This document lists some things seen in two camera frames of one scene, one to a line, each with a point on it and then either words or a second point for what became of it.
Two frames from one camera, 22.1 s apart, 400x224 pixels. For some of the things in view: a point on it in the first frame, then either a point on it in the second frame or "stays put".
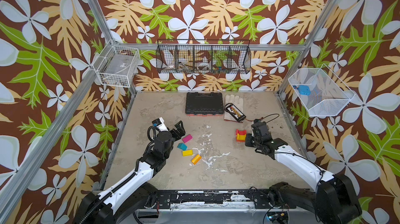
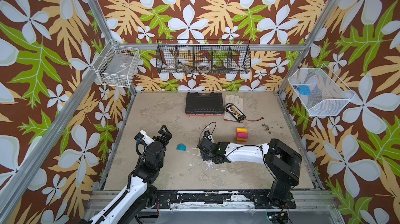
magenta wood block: [187, 138] → [242, 135]
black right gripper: [259, 128] → [206, 148]
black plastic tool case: [204, 104] stays put
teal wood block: [182, 146] stays put
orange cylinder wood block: [196, 159] → [241, 130]
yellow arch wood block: [239, 137] stays put
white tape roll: [203, 65] stays put
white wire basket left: [116, 65] stays put
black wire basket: [201, 56] stays put
